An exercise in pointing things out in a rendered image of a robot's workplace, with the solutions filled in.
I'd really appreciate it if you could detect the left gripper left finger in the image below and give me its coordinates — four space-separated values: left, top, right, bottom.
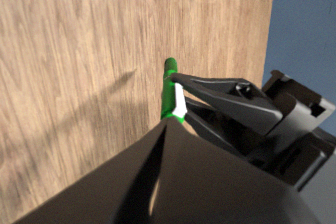
11 117 169 224

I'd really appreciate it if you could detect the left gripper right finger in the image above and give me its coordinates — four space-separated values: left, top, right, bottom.
155 116 320 224

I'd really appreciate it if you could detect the green ballpoint pen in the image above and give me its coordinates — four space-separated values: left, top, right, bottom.
160 57 187 123

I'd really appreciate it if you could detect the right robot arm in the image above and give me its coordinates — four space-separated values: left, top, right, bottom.
273 133 336 224

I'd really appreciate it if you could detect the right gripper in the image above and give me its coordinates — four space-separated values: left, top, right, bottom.
171 69 336 176

